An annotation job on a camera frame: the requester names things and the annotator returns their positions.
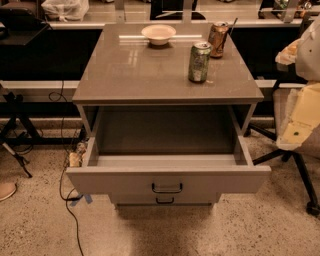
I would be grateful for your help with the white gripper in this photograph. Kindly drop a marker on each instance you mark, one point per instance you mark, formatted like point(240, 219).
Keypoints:
point(309, 55)

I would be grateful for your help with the grey top drawer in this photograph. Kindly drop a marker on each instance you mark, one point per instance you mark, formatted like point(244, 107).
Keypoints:
point(167, 150)

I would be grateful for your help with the grey drawer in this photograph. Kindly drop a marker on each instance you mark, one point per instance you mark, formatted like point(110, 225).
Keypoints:
point(167, 150)
point(164, 199)

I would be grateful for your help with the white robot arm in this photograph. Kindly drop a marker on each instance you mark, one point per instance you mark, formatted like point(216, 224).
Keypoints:
point(304, 53)

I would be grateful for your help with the grey drawer cabinet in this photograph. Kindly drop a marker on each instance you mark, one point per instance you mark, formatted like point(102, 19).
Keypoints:
point(126, 71)

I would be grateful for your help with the grey bottom drawer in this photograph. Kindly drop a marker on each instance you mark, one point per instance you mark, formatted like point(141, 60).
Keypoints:
point(164, 199)

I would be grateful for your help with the black office chair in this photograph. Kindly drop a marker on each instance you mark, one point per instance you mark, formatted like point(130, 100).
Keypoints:
point(310, 147)

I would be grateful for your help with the green soda can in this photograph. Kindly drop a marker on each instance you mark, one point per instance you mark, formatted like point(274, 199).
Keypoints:
point(199, 61)

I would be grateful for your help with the white bowl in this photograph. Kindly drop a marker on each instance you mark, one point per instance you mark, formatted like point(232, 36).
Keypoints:
point(158, 34)

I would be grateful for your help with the snack bags on floor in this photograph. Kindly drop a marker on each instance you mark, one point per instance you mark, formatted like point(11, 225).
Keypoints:
point(76, 157)

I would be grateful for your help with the white plastic bag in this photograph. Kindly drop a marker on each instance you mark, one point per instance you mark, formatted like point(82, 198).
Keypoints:
point(65, 10)

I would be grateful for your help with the black tripod stand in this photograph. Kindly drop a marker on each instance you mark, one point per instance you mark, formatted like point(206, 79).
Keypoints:
point(19, 130)

